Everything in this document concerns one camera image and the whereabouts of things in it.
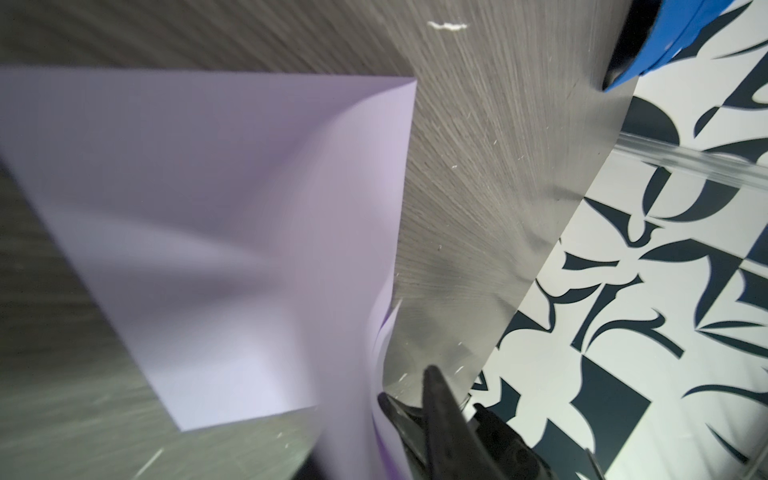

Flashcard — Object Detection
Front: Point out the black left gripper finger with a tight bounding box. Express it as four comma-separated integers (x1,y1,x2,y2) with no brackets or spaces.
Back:
422,365,505,479

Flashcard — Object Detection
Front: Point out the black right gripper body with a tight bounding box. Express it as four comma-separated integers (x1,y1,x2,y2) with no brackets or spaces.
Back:
376,391,559,480

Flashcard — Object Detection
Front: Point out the lilac square paper sheet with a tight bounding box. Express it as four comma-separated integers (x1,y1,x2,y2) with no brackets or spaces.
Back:
1,66,417,479

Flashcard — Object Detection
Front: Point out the blue cap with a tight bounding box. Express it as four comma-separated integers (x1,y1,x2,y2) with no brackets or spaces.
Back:
602,0,731,92

